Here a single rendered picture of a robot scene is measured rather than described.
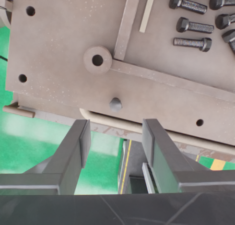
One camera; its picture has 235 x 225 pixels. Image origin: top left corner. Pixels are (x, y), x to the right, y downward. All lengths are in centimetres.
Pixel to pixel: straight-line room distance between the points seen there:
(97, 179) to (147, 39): 195
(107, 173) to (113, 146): 37
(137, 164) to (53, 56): 143
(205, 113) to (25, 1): 33
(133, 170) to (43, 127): 102
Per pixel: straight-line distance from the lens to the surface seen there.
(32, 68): 30
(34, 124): 195
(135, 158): 157
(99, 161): 198
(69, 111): 43
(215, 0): 30
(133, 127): 41
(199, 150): 53
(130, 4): 26
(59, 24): 28
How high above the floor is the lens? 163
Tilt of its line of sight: 74 degrees down
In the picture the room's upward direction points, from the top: 176 degrees clockwise
